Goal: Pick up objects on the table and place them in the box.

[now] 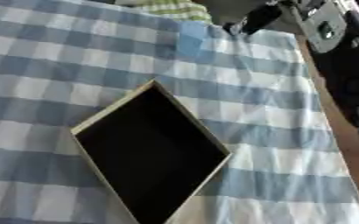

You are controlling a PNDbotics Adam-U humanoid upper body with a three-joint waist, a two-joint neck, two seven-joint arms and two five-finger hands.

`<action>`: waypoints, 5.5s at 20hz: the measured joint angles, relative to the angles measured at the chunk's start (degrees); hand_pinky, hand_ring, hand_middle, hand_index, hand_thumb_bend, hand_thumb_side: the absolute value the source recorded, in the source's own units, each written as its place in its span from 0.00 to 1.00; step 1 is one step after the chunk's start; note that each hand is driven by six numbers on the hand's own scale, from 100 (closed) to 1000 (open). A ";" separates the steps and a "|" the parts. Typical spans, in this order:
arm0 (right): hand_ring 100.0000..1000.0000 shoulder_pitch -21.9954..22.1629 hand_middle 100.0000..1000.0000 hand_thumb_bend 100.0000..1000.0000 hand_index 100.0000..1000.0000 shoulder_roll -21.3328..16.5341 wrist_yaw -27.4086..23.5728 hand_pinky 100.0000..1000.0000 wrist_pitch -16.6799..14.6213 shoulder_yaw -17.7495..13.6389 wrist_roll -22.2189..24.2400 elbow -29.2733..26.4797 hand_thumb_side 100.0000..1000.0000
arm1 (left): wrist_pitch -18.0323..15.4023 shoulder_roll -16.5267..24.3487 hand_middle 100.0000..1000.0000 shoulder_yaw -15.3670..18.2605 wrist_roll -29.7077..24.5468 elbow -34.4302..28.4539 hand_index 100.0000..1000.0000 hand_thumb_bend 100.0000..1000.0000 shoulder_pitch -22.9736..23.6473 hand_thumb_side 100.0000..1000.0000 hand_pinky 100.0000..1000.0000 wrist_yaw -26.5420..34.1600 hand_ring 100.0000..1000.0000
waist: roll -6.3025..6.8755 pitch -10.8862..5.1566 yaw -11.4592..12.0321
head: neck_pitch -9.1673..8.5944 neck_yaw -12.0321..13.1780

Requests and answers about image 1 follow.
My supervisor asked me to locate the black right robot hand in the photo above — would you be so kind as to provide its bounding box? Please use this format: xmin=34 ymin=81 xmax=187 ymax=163
xmin=221 ymin=3 xmax=285 ymax=37

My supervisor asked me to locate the cardboard box with black inside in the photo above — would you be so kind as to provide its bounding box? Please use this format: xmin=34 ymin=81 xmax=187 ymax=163
xmin=67 ymin=78 xmax=235 ymax=224

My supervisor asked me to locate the green white striped soft item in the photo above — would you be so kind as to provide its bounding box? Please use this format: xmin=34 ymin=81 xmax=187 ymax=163
xmin=113 ymin=0 xmax=215 ymax=25

